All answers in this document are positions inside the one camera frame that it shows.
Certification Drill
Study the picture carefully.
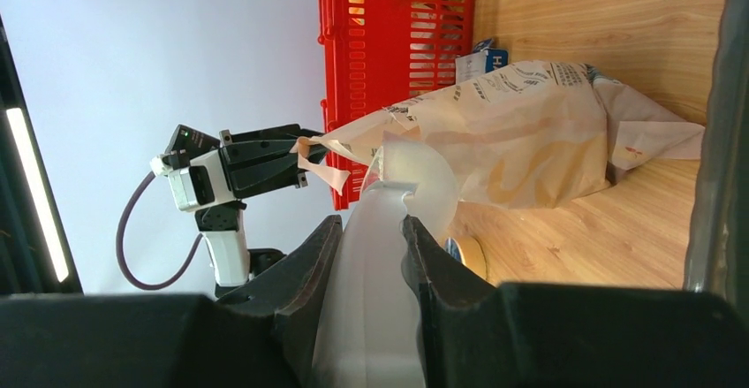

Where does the razor blister pack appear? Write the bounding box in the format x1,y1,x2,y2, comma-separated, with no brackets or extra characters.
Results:
455,38,510,84

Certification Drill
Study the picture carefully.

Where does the tape roll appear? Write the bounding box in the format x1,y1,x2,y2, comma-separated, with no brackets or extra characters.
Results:
444,236,488,281

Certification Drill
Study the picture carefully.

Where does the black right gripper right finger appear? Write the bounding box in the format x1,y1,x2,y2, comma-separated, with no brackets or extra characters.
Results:
402,217,748,387

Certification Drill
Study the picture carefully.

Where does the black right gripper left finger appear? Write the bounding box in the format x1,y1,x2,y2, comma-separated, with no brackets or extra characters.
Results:
1,216,343,387

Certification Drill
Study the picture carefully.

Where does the red plastic basket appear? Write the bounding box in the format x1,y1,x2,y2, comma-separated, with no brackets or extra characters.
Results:
317,0,478,211

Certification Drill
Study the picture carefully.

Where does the pink cat litter bag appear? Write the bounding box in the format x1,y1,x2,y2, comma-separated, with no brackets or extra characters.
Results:
294,60,705,209

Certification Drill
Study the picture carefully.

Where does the dark grey litter box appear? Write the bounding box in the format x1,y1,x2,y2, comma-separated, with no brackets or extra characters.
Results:
683,0,748,320

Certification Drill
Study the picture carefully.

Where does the clear plastic scoop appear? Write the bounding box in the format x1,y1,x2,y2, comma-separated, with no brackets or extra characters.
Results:
311,133,459,387

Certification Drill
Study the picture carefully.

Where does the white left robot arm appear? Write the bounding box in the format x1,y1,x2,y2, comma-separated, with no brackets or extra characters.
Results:
190,124,319,290

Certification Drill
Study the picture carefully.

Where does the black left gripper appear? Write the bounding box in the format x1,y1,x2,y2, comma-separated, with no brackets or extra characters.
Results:
220,124,319,200

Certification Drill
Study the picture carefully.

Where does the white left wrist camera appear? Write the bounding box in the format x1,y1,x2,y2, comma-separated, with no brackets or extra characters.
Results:
149,125,234,212

